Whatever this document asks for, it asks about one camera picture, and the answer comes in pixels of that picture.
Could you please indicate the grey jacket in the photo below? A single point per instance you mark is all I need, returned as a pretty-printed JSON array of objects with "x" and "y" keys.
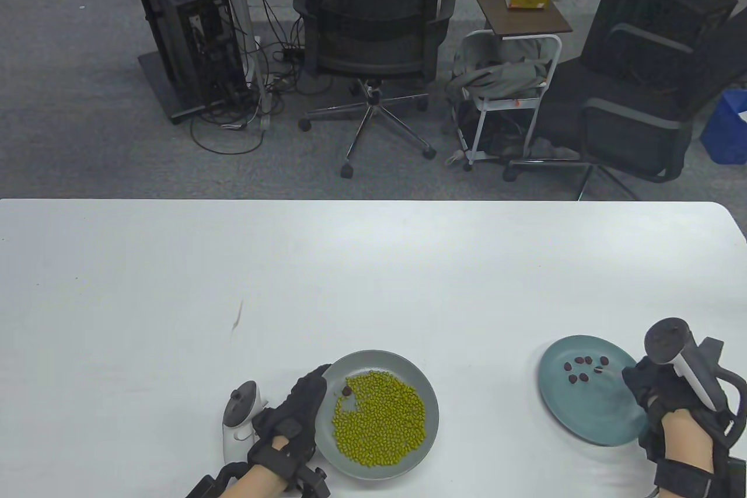
[{"x": 502, "y": 77}]

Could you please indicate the black power strip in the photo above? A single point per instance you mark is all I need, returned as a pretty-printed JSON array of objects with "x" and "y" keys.
[{"x": 289, "y": 55}]

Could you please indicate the person's left forearm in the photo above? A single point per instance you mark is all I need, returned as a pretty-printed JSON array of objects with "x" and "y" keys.
[{"x": 254, "y": 485}]

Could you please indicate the grey plate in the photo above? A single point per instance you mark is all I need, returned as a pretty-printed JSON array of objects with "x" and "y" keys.
[{"x": 376, "y": 359}]

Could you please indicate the pile of dark red cranberries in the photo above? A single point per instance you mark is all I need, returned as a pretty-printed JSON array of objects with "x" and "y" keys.
[{"x": 582, "y": 376}]

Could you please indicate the black mesh office chair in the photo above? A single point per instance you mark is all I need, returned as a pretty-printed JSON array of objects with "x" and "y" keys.
[{"x": 370, "y": 2}]

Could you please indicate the blue plastic bin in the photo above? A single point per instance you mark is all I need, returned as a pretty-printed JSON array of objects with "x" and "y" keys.
[{"x": 726, "y": 130}]

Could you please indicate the metal tweezers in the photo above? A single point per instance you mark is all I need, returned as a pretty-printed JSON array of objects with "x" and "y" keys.
[{"x": 613, "y": 372}]

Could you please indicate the person's left hand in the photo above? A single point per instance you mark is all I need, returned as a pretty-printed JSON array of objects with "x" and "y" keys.
[{"x": 300, "y": 403}]

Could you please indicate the teal plate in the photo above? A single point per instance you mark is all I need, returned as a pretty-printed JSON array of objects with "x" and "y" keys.
[{"x": 583, "y": 410}]

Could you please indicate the black padded office chair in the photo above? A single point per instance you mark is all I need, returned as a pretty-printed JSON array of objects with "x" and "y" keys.
[{"x": 630, "y": 136}]

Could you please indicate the brown top side table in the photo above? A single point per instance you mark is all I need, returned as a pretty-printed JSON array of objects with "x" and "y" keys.
[{"x": 513, "y": 19}]

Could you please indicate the person's right forearm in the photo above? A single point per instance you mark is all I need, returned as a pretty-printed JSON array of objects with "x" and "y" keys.
[{"x": 688, "y": 439}]

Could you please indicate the grey shoe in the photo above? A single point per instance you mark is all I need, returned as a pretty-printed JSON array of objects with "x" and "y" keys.
[{"x": 554, "y": 150}]

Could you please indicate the person's right hand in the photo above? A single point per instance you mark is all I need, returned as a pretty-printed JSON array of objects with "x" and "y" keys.
[{"x": 648, "y": 384}]

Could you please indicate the pile of green beans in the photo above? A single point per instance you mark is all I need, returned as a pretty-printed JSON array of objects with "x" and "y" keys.
[{"x": 385, "y": 428}]

